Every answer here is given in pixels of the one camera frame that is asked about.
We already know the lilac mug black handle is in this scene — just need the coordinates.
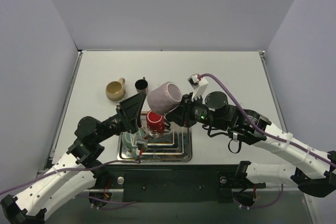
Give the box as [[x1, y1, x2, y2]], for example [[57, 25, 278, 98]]
[[147, 82, 182, 115]]

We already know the beige round mug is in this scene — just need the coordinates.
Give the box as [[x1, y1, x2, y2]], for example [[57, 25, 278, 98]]
[[106, 78, 126, 102]]

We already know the brown glazed mug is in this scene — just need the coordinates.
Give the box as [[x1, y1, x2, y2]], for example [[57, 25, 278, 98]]
[[134, 77, 149, 94]]

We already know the red mug black handle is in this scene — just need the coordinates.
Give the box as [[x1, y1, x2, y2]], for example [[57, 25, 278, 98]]
[[146, 111, 165, 137]]

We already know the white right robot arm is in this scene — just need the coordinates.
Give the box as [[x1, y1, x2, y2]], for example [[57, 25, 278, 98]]
[[165, 91, 335, 198]]

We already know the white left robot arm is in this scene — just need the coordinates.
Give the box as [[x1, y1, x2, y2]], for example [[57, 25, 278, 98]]
[[1, 93, 146, 223]]

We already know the teal glazed mug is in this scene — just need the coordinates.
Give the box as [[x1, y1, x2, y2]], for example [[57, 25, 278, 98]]
[[121, 128, 146, 159]]

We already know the shiny steel tray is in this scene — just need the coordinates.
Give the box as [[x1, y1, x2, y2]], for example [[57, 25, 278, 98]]
[[117, 111, 192, 163]]

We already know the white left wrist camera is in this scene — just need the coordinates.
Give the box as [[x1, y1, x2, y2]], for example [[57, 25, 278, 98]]
[[131, 134, 148, 158]]

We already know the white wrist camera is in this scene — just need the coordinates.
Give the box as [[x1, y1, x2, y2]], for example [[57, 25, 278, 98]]
[[131, 134, 148, 158], [187, 74, 208, 101]]

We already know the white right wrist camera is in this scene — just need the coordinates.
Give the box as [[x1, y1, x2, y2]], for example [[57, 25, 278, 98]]
[[187, 74, 208, 101]]

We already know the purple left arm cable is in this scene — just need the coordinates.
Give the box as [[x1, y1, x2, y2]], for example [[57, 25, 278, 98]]
[[0, 153, 144, 210]]

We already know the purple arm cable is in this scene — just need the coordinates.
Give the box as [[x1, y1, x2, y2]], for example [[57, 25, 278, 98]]
[[0, 153, 144, 210], [198, 73, 336, 208]]

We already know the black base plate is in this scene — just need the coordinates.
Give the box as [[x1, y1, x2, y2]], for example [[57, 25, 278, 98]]
[[86, 164, 266, 203]]

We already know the aluminium frame rail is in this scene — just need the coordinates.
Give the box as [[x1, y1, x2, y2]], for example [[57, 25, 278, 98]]
[[50, 51, 288, 166]]

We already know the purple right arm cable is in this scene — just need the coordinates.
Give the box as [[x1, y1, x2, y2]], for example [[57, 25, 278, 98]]
[[198, 73, 336, 208]]

